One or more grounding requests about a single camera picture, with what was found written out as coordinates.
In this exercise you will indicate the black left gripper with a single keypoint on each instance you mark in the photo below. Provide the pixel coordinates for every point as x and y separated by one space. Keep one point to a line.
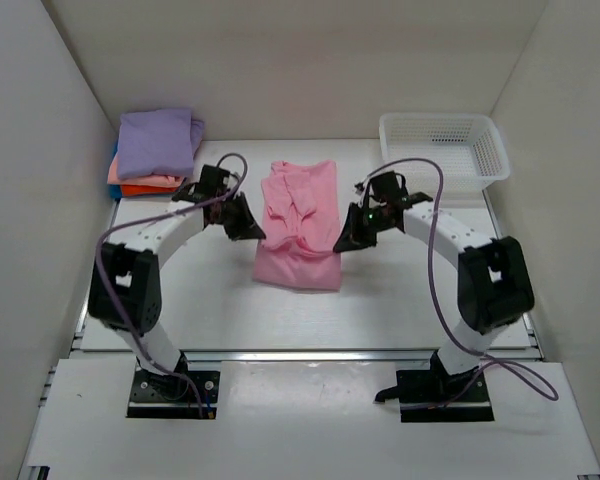
248 227

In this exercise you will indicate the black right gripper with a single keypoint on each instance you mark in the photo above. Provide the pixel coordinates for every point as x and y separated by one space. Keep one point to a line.
353 238

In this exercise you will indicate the pink t-shirt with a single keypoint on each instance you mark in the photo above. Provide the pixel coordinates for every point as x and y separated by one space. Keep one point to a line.
301 222

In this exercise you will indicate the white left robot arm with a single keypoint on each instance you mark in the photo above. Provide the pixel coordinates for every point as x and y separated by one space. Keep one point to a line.
126 293

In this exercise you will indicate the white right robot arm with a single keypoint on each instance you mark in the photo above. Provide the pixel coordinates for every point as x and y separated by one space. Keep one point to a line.
493 285

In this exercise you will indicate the folded salmon t-shirt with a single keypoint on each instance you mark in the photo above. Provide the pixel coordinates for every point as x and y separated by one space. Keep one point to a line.
159 181

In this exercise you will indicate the folded purple t-shirt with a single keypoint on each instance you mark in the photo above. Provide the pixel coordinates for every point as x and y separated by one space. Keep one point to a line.
160 142

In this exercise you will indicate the folded orange t-shirt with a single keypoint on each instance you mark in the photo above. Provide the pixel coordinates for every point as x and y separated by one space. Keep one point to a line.
133 190

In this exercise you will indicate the folded blue t-shirt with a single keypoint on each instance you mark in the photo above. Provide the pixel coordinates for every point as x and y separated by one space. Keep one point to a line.
114 190

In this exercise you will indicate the white plastic basket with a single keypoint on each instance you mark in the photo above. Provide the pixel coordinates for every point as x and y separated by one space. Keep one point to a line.
467 147

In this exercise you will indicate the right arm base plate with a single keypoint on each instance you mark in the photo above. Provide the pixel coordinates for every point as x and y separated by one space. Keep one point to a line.
422 400

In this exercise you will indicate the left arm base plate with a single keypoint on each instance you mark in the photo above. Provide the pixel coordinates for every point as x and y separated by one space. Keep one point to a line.
154 396

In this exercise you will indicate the aluminium table edge rail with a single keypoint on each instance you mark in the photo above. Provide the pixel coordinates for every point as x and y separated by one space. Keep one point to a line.
212 307

